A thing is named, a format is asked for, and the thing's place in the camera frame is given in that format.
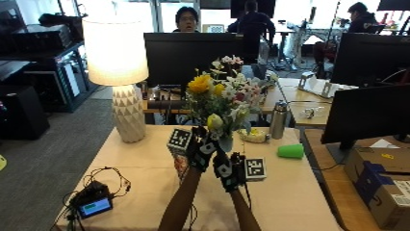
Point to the person's left hand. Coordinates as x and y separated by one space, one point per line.
204 150

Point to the person's right hand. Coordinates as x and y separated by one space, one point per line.
228 173

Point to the white marker cube left glove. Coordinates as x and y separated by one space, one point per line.
179 138

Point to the white marker cube glove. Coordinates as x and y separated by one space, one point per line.
256 169
179 138

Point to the blue-grey glass vase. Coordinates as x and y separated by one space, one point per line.
227 142

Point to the white marker cube right glove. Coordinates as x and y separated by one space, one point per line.
256 169

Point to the yellow flower in clear wrap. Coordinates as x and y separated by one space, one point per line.
255 134

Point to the mixed flower bouquet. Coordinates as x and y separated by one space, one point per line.
222 96

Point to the green plastic cup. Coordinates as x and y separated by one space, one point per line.
291 151

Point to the steel water bottle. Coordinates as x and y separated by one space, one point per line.
279 120

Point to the beige tablecloth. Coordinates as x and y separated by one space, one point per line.
142 166

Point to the clear plastic item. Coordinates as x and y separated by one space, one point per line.
313 112

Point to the black computer monitor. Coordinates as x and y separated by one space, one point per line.
368 57
368 115
184 57

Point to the white desk holder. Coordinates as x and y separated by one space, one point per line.
320 85

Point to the white table lamp patterned base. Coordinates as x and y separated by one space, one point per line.
115 54

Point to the black device with blue screen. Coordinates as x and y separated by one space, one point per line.
92 200

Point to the white paper sheet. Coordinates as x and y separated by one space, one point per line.
384 143

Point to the brown cardboard box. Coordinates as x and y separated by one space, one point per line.
380 205

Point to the black shelf unit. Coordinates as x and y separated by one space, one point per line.
47 64

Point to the black cabinet box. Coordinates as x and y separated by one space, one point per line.
22 112

